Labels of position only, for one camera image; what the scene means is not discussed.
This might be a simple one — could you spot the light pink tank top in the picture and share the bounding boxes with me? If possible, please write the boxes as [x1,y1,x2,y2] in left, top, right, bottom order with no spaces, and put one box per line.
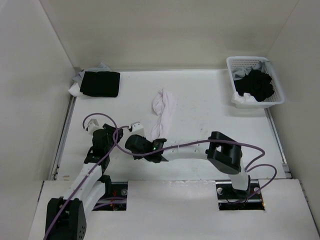
[150,88,178,140]

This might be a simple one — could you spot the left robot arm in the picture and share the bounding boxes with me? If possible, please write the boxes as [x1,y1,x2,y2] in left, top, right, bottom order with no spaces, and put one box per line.
[43,124,123,240]

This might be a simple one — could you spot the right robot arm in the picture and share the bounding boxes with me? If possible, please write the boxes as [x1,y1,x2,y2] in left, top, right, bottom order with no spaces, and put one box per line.
[124,131,251,200]

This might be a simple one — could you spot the folded black tank top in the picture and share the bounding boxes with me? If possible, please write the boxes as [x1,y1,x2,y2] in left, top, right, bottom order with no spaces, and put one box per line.
[80,71,121,98]

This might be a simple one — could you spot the folded white tank top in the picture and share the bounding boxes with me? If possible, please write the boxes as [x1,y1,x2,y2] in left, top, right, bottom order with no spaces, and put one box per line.
[68,82,83,97]

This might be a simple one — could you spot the folded grey tank top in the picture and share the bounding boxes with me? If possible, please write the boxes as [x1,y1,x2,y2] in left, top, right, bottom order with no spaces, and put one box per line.
[72,62,112,86]

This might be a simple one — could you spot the crumpled white tank top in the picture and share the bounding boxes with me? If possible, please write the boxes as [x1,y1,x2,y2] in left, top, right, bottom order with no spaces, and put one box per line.
[231,91,258,104]

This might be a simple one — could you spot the crumpled grey tank top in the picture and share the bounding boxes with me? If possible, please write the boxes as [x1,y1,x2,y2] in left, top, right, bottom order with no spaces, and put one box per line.
[231,60,272,81]

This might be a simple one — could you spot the crumpled black tank top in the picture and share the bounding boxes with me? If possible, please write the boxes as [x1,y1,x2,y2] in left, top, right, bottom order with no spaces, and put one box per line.
[234,70,275,102]

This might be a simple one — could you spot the white perforated plastic basket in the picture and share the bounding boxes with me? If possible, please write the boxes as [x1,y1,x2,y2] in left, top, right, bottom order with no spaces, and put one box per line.
[226,56,285,109]

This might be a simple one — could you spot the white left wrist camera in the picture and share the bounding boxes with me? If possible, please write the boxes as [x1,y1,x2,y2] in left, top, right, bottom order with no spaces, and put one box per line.
[85,118,102,135]

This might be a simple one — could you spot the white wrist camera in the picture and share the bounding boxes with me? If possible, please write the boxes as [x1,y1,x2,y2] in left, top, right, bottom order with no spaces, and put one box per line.
[85,118,102,135]
[129,121,145,137]

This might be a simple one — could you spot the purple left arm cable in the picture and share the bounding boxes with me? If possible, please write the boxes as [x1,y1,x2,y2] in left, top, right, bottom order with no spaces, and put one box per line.
[42,112,131,240]

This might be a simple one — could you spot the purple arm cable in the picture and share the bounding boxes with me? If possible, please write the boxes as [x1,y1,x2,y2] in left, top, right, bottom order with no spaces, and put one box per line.
[112,126,278,205]
[42,112,131,240]

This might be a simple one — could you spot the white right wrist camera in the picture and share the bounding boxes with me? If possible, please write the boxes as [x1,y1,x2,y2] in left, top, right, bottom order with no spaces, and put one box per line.
[129,121,145,137]

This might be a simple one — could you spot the left aluminium table rail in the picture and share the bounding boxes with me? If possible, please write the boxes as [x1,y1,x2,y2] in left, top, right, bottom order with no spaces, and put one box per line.
[48,95,77,181]

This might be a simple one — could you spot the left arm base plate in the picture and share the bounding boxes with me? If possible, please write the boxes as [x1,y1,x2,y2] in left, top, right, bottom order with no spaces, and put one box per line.
[93,182,128,212]

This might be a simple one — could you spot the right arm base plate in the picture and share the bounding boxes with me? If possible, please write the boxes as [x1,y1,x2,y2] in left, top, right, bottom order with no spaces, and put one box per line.
[215,180,265,211]

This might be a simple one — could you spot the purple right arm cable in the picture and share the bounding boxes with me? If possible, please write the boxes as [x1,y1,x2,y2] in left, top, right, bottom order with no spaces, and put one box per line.
[112,126,278,205]

